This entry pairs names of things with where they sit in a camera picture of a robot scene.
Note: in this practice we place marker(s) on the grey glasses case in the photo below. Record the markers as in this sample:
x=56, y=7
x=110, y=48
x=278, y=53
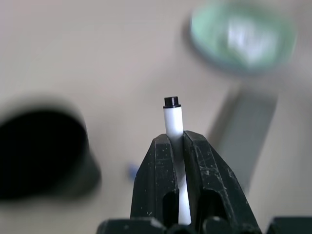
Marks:
x=243, y=136

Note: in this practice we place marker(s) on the black plastic cup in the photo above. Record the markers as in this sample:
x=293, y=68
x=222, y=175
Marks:
x=41, y=156

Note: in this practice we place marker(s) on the light green plate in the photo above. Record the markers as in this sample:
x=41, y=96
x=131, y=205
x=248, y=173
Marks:
x=209, y=34

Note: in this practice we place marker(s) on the light blue plate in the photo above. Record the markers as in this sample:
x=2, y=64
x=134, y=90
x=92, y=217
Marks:
x=234, y=69

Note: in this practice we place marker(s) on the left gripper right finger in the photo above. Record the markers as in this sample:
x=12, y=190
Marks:
x=209, y=178

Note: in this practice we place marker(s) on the white marker with black cap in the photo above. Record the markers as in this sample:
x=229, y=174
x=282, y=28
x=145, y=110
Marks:
x=173, y=119

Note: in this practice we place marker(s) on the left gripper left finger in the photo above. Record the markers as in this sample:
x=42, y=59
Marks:
x=156, y=175

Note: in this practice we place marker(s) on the white marker with blue cap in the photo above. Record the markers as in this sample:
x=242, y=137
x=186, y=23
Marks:
x=132, y=171

